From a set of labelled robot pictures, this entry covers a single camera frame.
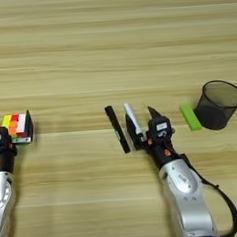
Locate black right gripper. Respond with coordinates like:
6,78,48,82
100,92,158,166
124,103,182,173

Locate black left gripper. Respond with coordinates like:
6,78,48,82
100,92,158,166
0,108,38,176

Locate white marker with black cap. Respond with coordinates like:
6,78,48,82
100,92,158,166
122,101,147,140

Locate multicolour puzzle cube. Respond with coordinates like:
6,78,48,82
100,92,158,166
0,112,29,140

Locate all black marker pen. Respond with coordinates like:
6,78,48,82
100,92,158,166
104,104,132,156

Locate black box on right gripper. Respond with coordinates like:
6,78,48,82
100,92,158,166
146,115,174,143

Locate green rectangular block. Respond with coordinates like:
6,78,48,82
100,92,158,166
178,102,204,133

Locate black mesh pen cup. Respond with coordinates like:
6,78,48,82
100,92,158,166
190,78,237,132

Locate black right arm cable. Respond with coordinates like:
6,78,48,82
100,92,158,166
178,147,237,237

